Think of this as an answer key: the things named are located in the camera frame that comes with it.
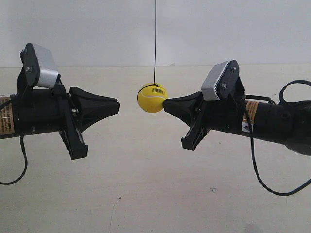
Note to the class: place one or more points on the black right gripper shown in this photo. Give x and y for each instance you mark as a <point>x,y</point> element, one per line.
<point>203,116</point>

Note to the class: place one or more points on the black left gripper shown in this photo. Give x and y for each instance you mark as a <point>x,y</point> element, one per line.
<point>90,107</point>

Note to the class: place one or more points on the yellow tennis ball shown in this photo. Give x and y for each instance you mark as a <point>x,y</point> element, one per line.
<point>151,97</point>

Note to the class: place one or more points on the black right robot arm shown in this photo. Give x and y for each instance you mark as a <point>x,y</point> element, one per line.
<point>287,124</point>

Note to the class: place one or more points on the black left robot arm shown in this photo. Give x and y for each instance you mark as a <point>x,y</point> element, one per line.
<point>37,111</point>

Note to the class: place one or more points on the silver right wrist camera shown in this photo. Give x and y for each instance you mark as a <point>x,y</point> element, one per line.
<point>223,81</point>

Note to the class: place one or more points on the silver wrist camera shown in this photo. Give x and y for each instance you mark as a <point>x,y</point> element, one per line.
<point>223,81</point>
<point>38,70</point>

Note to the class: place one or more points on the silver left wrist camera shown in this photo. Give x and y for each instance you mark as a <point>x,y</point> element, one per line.
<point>38,70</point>

